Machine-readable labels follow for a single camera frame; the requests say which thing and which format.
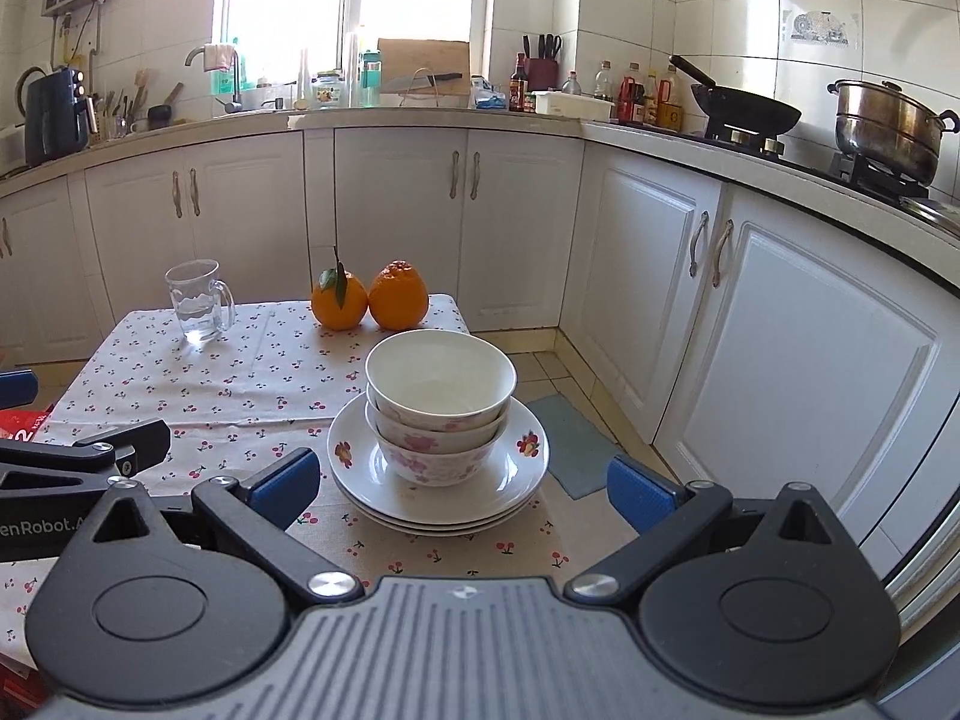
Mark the window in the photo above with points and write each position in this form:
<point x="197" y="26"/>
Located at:
<point x="285" y="0"/>

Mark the small clear bottle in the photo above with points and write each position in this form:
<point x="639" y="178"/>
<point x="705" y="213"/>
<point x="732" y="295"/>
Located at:
<point x="573" y="86"/>

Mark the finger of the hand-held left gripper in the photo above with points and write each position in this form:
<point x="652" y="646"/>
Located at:
<point x="16" y="390"/>
<point x="142" y="442"/>

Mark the clear bottle with cap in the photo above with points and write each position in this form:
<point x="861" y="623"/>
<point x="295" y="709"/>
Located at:
<point x="604" y="86"/>

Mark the utensil holder with cutlery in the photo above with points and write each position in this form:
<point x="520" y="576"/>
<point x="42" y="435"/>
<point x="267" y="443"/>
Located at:
<point x="112" y="124"/>

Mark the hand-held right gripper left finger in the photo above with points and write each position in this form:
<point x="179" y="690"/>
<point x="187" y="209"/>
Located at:
<point x="285" y="484"/>

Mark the metal kitchen faucet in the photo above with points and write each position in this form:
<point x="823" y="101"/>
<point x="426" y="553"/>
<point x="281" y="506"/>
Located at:
<point x="196" y="52"/>

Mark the teal water bottle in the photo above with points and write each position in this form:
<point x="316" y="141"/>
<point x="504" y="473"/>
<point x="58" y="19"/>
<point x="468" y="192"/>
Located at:
<point x="372" y="82"/>

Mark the yellow oil bottle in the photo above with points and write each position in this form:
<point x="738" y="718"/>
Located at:
<point x="670" y="109"/>

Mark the blue and white packet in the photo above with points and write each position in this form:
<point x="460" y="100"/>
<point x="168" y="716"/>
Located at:
<point x="487" y="96"/>

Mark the bumpy orange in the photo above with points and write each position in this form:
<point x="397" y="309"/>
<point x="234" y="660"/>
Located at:
<point x="399" y="300"/>

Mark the dark red knife block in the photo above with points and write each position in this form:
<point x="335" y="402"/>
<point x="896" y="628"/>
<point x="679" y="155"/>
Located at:
<point x="541" y="71"/>

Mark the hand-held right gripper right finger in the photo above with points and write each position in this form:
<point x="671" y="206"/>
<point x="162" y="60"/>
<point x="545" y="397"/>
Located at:
<point x="641" y="495"/>

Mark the cherry print tablecloth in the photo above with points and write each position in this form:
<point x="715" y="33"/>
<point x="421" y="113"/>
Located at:
<point x="225" y="375"/>

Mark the green dish soap bottle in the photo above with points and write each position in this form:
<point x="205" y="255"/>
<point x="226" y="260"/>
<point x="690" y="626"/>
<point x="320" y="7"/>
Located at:
<point x="223" y="84"/>

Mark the dark sauce bottle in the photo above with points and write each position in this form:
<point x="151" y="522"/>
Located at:
<point x="519" y="90"/>

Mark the stainless steel pot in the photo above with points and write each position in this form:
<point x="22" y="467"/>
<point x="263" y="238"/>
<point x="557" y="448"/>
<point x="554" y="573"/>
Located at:
<point x="885" y="127"/>

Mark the grey floor mat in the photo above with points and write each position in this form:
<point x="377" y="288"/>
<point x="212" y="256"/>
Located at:
<point x="574" y="442"/>

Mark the thin seasoning bottle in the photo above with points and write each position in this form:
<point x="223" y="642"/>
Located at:
<point x="652" y="105"/>

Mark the glass mug with water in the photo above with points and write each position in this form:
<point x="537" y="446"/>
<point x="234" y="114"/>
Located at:
<point x="199" y="307"/>

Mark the pale cloth on faucet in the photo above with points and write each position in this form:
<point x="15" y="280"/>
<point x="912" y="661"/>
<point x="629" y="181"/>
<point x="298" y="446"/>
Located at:
<point x="220" y="56"/>

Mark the gas stove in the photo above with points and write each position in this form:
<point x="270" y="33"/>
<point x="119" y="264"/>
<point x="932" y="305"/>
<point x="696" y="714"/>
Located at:
<point x="825" y="165"/>

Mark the black wok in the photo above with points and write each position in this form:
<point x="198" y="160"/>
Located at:
<point x="750" y="109"/>

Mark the red label sauce bottle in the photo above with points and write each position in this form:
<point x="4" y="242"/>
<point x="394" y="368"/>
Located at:
<point x="631" y="101"/>

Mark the red printed gift box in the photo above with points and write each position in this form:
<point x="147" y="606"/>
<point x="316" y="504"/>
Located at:
<point x="22" y="426"/>

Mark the small black pot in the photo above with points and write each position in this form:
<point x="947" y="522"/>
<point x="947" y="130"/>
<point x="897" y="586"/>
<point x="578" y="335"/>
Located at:
<point x="160" y="116"/>

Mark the clear tall bottle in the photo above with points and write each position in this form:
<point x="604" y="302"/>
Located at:
<point x="354" y="75"/>
<point x="304" y="82"/>

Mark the wooden cutting board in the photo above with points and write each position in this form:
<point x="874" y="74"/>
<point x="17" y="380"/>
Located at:
<point x="420" y="52"/>

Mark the white floral bowl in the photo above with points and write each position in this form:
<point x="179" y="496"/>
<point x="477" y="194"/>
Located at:
<point x="405" y="436"/>
<point x="435" y="367"/>
<point x="435" y="465"/>

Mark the kitchen knife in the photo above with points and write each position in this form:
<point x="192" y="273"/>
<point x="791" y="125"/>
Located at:
<point x="412" y="81"/>

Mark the stained white floral plate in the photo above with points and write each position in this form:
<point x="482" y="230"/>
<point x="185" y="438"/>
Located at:
<point x="352" y="457"/>

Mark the orange with green leaf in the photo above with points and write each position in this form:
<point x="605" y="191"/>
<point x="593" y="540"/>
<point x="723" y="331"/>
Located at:
<point x="341" y="307"/>

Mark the floral glass jar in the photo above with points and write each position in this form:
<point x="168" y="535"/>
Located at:
<point x="328" y="94"/>

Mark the white plastic container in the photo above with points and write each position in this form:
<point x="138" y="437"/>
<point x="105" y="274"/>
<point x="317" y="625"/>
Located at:
<point x="574" y="106"/>

